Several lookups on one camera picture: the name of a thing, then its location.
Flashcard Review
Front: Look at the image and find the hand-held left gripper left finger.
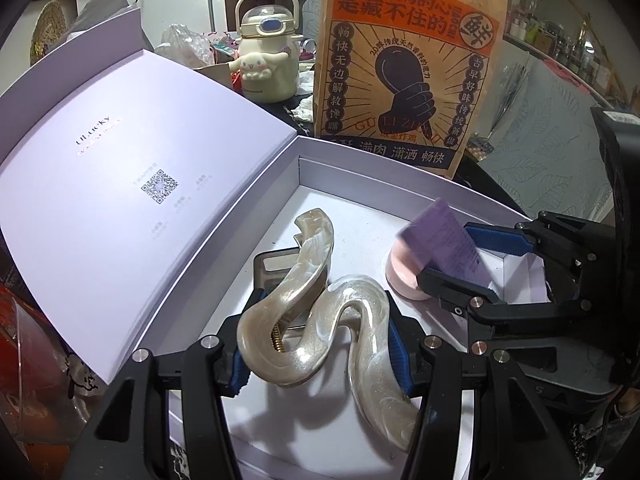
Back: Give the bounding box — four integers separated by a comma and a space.
60, 285, 266, 480

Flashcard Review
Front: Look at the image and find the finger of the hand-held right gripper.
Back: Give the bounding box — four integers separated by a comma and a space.
462, 212, 620, 287
416, 266, 620, 357

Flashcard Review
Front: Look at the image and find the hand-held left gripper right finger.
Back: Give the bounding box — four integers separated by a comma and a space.
385, 307, 583, 480

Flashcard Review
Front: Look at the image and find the pink round compact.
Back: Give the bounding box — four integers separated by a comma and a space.
385, 242, 441, 302

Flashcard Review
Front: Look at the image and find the small purple box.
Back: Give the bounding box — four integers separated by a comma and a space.
397, 199, 493, 293

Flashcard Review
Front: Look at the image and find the pearl wavy hair claw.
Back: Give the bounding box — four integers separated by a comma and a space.
236, 207, 423, 453

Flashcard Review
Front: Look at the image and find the lavender gift box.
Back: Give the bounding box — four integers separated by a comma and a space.
0, 5, 556, 480

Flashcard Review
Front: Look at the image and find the chair with pale leaf cover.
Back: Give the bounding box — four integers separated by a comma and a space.
297, 0, 326, 28
475, 52, 621, 231

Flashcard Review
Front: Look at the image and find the clear drinking glass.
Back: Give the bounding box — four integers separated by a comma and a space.
0, 295, 111, 461

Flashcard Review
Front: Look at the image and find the brown printed paper bag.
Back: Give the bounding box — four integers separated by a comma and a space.
314, 0, 512, 181

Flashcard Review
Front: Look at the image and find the row of small bottles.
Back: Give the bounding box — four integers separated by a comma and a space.
505, 0, 616, 106

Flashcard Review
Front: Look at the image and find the white crumpled tissue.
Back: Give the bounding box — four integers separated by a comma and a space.
290, 72, 318, 123

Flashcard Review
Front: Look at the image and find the cream cartoon water bottle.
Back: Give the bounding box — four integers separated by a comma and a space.
229, 0, 305, 105

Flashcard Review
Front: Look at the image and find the clear plastic bag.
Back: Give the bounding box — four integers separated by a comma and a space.
155, 22, 216, 68

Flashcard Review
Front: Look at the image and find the round woven fan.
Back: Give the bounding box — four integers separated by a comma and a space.
30, 0, 68, 63

